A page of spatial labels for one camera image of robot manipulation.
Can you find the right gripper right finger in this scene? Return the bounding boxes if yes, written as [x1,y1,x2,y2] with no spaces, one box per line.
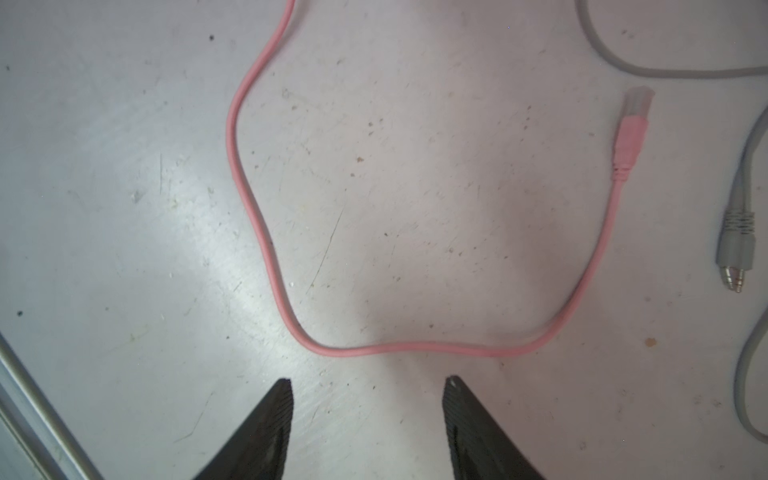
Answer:
[442,375,543,480]

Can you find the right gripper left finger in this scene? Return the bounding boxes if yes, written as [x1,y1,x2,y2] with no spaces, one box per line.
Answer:
[195,378,294,480]

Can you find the aluminium front rail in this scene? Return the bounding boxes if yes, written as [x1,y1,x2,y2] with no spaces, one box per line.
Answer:
[1,340,103,479]

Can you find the pink headphones with cable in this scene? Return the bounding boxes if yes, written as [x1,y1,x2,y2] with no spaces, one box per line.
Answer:
[225,1,654,358]

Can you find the white headphones with grey cable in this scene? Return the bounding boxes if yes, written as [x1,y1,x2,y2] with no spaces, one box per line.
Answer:
[575,1,767,444]

